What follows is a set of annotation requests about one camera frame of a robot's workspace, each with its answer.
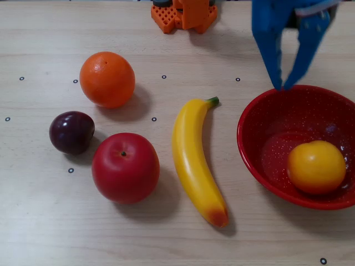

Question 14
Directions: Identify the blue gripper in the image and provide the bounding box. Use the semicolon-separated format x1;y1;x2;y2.
252;0;339;91

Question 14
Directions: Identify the yellow orange peach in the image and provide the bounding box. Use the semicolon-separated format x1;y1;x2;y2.
287;140;347;195

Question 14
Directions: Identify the orange robot base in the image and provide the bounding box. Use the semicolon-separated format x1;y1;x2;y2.
151;3;219;34

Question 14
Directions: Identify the red speckled bowl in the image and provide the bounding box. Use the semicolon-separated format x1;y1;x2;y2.
237;84;355;211

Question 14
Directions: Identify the yellow banana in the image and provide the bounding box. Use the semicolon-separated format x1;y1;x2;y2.
171;96;230;228

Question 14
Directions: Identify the orange fruit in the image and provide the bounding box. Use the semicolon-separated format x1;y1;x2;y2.
79;51;136;109

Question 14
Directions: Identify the red apple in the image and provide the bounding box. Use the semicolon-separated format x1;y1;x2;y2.
91;132;160;205

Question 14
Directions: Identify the dark purple plum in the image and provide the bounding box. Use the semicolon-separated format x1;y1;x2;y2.
49;110;95;155

